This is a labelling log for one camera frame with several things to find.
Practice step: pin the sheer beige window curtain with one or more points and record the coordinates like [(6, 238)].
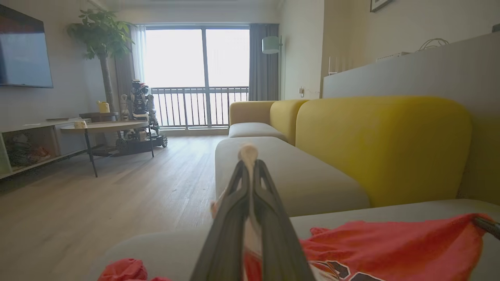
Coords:
[(133, 62)]

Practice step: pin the white low television cabinet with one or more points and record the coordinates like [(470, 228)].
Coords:
[(35, 127)]

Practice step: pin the grey window curtain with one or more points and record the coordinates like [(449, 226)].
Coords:
[(263, 66)]

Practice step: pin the tall green potted tree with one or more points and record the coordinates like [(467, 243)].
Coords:
[(102, 35)]

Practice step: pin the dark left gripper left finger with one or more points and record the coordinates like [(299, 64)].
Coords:
[(230, 226)]

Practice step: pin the glass balcony door frame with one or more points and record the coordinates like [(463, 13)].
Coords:
[(204, 78)]

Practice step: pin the pale green floor lamp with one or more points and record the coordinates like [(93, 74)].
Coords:
[(270, 45)]

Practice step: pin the large grey sofa seat cushion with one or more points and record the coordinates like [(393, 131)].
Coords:
[(175, 249)]

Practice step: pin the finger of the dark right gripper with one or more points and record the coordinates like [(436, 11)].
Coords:
[(488, 227)]

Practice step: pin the wall socket with charger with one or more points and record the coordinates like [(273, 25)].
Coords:
[(301, 92)]

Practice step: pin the red shorts number 23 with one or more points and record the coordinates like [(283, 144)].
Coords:
[(125, 271)]

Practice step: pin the white cup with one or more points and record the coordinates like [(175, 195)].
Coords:
[(80, 125)]

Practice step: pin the dark metal balcony railing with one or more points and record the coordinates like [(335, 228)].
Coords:
[(187, 105)]

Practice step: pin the yellow jar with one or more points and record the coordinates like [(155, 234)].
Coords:
[(103, 107)]

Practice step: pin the wall mounted flat television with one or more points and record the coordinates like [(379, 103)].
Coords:
[(23, 50)]

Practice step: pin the beige sofa backrest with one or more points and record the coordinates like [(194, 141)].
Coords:
[(250, 111)]

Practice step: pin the clutter inside television cabinet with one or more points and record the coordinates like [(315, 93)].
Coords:
[(25, 152)]

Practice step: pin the large yellow sofa backrest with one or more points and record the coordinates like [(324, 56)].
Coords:
[(383, 148)]

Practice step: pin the humanoid robot on wheeled base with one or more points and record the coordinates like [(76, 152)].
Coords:
[(138, 109)]

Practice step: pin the small yellow sofa backrest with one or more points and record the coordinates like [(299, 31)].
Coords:
[(285, 117)]

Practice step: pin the round wooden coffee table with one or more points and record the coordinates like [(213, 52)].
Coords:
[(105, 126)]

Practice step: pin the red jersey top white trim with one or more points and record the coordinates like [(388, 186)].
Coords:
[(390, 246)]

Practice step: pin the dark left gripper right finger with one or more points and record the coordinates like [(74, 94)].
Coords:
[(273, 234)]

